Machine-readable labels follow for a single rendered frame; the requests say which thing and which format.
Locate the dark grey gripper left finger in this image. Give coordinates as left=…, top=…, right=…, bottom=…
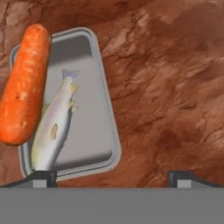
left=0, top=170, right=59, bottom=189

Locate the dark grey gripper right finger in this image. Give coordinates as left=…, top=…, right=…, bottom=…
left=167, top=171, right=224, bottom=189

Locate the grey rectangular tupperware container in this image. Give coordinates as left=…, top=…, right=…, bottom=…
left=9, top=26, right=123, bottom=182

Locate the silver fish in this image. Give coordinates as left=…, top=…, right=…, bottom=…
left=30, top=68, right=81, bottom=172

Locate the orange carrot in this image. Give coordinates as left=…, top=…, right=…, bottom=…
left=0, top=23, right=53, bottom=147

